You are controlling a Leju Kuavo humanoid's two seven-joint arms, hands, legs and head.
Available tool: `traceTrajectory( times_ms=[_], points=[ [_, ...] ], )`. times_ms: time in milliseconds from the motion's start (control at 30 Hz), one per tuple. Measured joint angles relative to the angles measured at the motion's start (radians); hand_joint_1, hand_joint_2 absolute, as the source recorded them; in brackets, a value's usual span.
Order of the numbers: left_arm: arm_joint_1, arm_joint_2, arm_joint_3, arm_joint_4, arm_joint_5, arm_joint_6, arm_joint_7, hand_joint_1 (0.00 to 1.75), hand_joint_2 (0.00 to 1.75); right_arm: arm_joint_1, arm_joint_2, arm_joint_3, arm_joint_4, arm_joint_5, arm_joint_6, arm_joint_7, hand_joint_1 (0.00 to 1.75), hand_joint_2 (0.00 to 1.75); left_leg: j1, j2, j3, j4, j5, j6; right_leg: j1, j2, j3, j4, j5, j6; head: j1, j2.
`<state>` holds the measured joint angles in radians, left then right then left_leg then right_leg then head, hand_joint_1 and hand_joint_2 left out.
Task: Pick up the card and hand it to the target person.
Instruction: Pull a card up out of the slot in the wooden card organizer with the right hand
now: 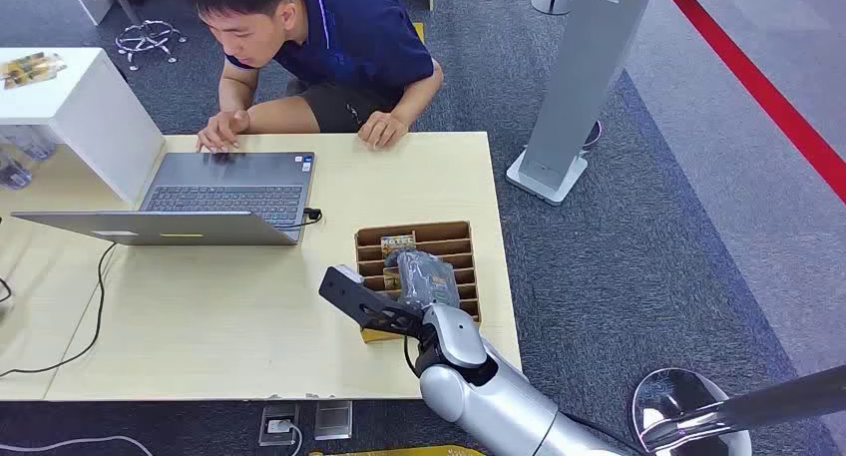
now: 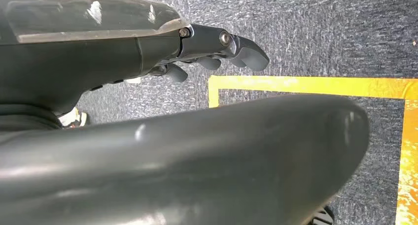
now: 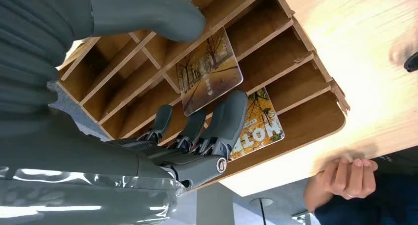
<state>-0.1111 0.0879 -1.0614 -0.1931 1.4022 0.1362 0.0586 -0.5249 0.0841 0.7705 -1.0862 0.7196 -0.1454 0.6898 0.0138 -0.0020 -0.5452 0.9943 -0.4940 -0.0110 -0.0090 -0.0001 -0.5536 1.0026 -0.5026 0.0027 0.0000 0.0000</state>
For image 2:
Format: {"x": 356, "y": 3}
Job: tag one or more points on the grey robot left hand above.
{"x": 81, "y": 54}

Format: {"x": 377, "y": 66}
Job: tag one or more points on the white shoe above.
{"x": 72, "y": 118}
{"x": 133, "y": 80}

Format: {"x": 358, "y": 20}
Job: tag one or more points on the robot left arm ribbed sleeve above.
{"x": 23, "y": 119}

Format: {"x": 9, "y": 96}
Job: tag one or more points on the yellow floor tape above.
{"x": 326, "y": 85}

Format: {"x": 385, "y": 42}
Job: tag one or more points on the black ribbed robot part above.
{"x": 321, "y": 217}

